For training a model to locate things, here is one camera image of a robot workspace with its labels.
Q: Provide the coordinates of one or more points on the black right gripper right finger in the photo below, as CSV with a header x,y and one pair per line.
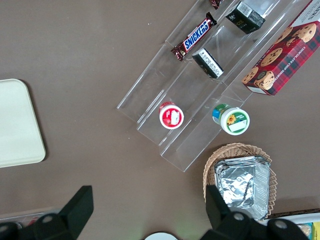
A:
x,y
220,220

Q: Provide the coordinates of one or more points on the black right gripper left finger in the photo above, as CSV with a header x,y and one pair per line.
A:
x,y
72,215

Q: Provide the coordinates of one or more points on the light wicker basket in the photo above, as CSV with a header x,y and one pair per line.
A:
x,y
237,148

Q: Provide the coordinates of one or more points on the cream plastic tray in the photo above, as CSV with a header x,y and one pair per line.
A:
x,y
17,125

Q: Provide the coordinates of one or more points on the aluminium foil container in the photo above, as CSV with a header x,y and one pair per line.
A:
x,y
240,185

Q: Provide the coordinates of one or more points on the white snack bin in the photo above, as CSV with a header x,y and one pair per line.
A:
x,y
305,218

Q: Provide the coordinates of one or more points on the clear rice cracker pack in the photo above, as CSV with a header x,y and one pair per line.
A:
x,y
305,230

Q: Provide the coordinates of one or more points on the yellow snack packet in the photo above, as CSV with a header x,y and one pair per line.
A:
x,y
316,231

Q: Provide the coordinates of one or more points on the green lidded sunflower cup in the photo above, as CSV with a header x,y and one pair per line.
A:
x,y
235,121

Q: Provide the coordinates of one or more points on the red lidded yogurt cup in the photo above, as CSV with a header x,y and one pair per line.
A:
x,y
171,117

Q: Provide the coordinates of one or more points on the clear acrylic tiered stand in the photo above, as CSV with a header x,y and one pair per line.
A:
x,y
155,82

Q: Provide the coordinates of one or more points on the small black carton box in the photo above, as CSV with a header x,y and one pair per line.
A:
x,y
246,17
208,63

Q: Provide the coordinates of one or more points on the red tartan cookie box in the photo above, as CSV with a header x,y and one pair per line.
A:
x,y
287,62

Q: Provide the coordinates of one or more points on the Snickers chocolate bar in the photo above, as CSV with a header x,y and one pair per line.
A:
x,y
196,35
215,3

